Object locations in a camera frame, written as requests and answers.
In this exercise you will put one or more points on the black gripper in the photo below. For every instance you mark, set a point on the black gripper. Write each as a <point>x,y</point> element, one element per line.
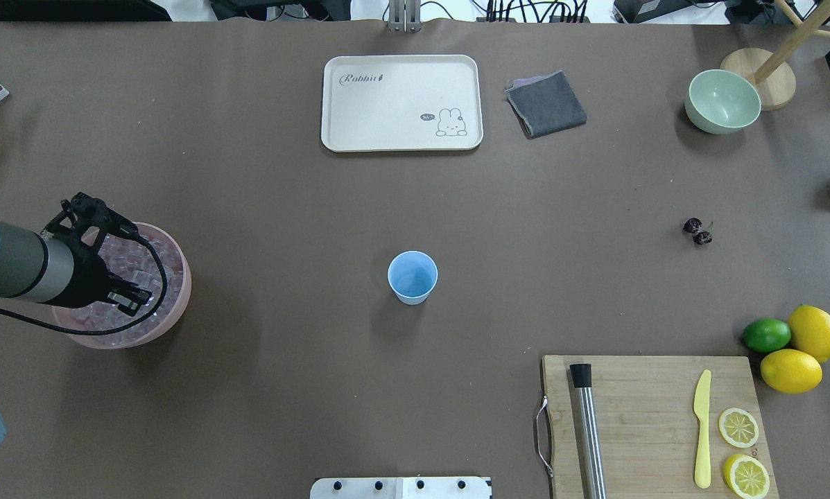
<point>84,279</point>

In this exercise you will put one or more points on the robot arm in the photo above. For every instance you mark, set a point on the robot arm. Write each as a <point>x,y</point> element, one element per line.
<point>61,265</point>

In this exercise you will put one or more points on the pile of ice cubes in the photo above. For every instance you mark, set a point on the pile of ice cubes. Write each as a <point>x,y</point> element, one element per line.
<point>132,262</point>

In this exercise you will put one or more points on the light blue cup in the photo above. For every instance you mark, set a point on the light blue cup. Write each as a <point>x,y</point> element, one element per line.
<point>412,276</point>

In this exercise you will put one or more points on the wooden cup tree stand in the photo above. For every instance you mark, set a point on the wooden cup tree stand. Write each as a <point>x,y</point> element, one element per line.
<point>771,76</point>

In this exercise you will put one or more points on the pink bowl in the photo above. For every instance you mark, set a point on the pink bowl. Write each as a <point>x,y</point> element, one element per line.
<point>62,317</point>

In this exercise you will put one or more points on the cream rabbit tray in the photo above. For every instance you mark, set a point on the cream rabbit tray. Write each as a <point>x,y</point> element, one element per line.
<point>399,103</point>

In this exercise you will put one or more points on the grey folded cloth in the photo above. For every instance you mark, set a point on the grey folded cloth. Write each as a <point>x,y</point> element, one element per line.
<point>545,104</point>

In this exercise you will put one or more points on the steel muddler black tip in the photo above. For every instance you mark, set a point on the steel muddler black tip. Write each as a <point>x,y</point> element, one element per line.
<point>590,448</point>

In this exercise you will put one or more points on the bamboo cutting board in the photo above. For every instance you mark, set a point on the bamboo cutting board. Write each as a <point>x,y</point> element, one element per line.
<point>647,430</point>

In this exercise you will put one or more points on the mint green bowl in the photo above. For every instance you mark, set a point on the mint green bowl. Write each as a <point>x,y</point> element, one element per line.
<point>721,102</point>

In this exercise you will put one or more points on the yellow plastic knife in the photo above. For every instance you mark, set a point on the yellow plastic knife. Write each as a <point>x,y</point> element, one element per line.
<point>701,401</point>

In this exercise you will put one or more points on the lemon half lower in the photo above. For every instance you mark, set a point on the lemon half lower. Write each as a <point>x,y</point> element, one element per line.
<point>739,428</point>

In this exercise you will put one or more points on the lemon half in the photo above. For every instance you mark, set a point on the lemon half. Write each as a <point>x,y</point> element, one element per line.
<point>746,476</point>
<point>739,428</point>

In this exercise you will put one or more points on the green lime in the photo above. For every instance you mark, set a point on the green lime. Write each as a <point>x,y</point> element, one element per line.
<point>766,335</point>

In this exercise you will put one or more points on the lemon half upper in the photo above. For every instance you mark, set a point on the lemon half upper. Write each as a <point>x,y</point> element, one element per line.
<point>746,476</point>

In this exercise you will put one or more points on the yellow lemon near board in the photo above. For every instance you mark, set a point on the yellow lemon near board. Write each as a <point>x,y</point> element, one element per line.
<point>790,371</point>

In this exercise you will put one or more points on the yellow lemon outer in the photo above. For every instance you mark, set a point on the yellow lemon outer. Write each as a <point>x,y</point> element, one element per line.
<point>810,331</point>

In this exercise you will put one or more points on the aluminium frame post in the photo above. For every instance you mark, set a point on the aluminium frame post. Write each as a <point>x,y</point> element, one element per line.
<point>404,16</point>

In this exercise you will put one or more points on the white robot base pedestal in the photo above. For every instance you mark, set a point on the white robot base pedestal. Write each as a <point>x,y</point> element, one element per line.
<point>403,487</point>

